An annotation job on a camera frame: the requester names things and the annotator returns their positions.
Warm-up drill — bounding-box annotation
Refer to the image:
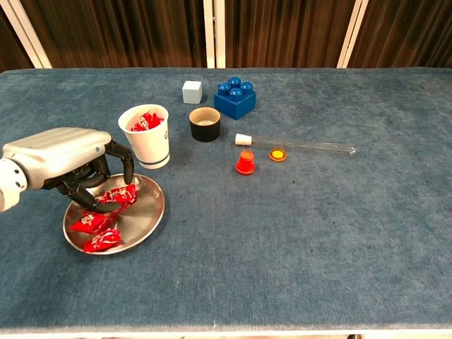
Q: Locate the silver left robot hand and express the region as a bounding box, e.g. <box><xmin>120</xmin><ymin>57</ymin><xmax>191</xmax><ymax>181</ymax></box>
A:
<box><xmin>1</xmin><ymin>127</ymin><xmax>136</xmax><ymax>213</ymax></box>

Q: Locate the white paper cup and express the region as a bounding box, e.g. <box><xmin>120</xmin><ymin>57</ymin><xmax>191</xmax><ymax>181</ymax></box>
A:
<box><xmin>117</xmin><ymin>103</ymin><xmax>171</xmax><ymax>170</ymax></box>

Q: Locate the silver metal plate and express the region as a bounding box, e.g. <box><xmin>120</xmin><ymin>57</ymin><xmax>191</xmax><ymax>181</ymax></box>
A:
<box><xmin>62</xmin><ymin>172</ymin><xmax>166</xmax><ymax>254</ymax></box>

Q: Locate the small red plastic cup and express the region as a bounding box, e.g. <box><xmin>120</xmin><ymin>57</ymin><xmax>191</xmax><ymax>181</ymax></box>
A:
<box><xmin>235</xmin><ymin>149</ymin><xmax>256</xmax><ymax>176</ymax></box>

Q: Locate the dark brown curtain panel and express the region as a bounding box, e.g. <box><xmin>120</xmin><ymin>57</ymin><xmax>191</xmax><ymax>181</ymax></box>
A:
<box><xmin>347</xmin><ymin>0</ymin><xmax>452</xmax><ymax>69</ymax></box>
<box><xmin>0</xmin><ymin>10</ymin><xmax>35</xmax><ymax>73</ymax></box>
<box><xmin>225</xmin><ymin>0</ymin><xmax>357</xmax><ymax>69</ymax></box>
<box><xmin>19</xmin><ymin>0</ymin><xmax>208</xmax><ymax>69</ymax></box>

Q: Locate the pale blue cube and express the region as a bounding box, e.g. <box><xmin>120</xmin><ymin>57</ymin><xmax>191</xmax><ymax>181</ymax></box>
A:
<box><xmin>182</xmin><ymin>80</ymin><xmax>203</xmax><ymax>105</ymax></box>

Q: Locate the black cylinder container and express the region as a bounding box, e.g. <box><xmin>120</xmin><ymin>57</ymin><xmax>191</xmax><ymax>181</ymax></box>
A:
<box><xmin>189</xmin><ymin>107</ymin><xmax>222</xmax><ymax>143</ymax></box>

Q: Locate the blue building block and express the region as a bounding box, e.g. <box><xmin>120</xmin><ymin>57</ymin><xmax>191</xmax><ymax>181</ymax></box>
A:
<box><xmin>213</xmin><ymin>76</ymin><xmax>257</xmax><ymax>121</ymax></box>

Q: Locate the glass test tube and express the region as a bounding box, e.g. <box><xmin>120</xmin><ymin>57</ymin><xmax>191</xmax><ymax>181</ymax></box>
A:
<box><xmin>251</xmin><ymin>136</ymin><xmax>357</xmax><ymax>157</ymax></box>

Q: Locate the blue felt table cover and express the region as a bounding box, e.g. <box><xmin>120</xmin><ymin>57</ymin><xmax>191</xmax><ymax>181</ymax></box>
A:
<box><xmin>0</xmin><ymin>67</ymin><xmax>452</xmax><ymax>333</ymax></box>

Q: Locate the white partition post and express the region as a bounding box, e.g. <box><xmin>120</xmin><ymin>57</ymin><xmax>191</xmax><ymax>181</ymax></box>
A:
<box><xmin>203</xmin><ymin>0</ymin><xmax>227</xmax><ymax>69</ymax></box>
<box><xmin>336</xmin><ymin>0</ymin><xmax>370</xmax><ymax>69</ymax></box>
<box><xmin>0</xmin><ymin>0</ymin><xmax>53</xmax><ymax>69</ymax></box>

